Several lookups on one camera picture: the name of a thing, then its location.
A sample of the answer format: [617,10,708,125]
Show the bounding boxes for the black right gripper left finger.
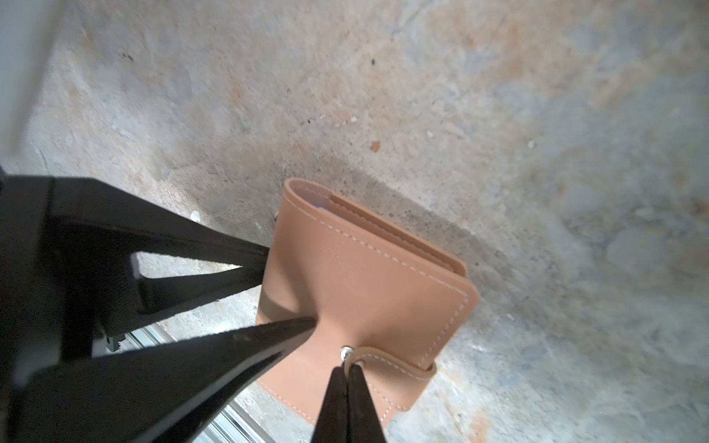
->
[310,367,348,443]

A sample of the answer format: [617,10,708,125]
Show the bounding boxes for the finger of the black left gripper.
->
[10,317,316,442]
[50,178,269,336]

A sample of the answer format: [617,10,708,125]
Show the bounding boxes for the tan leather card holder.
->
[256,178,479,425]

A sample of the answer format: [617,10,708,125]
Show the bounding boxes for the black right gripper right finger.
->
[347,365,386,443]

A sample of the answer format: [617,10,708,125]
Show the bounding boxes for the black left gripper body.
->
[1,175,105,410]

